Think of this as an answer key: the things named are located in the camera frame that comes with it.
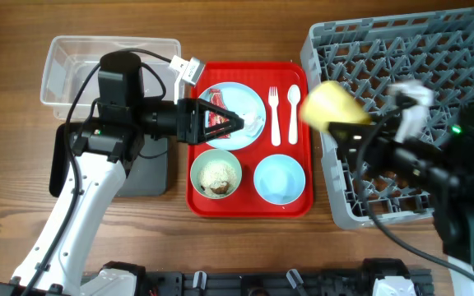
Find grey dishwasher rack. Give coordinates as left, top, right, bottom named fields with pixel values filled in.
left=300, top=7, right=474, bottom=229

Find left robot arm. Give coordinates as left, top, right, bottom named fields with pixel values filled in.
left=0, top=49, right=244, bottom=295

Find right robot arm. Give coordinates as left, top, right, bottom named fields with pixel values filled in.
left=328, top=107, right=474, bottom=295

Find green bowl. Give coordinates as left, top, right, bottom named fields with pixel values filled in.
left=189, top=149, right=243, bottom=200

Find red serving tray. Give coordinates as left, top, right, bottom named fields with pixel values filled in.
left=186, top=62, right=314, bottom=219

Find light blue bowl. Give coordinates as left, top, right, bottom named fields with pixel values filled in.
left=253, top=154, right=306, bottom=206

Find white plastic spoon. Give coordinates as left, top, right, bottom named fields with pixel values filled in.
left=287, top=85, right=301, bottom=145

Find rice and food scraps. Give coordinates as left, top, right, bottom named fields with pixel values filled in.
left=198, top=160, right=237, bottom=199

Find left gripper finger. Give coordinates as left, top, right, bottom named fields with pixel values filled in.
left=197, top=121, right=244, bottom=143
left=197, top=99, right=244, bottom=123

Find clear plastic bin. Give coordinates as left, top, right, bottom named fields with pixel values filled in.
left=40, top=35, right=185, bottom=122

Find white plastic fork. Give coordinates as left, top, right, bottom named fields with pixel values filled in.
left=268, top=86, right=281, bottom=146

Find black plastic tray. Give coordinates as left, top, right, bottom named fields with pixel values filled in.
left=49, top=123, right=170, bottom=197

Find red snack wrapper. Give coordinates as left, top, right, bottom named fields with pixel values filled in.
left=208, top=88, right=228, bottom=127

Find white napkin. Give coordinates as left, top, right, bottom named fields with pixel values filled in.
left=239, top=112, right=263, bottom=136

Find yellow cup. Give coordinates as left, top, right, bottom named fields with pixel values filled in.
left=299, top=81, right=372, bottom=132

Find light blue plate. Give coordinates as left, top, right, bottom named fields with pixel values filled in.
left=199, top=82, right=267, bottom=150

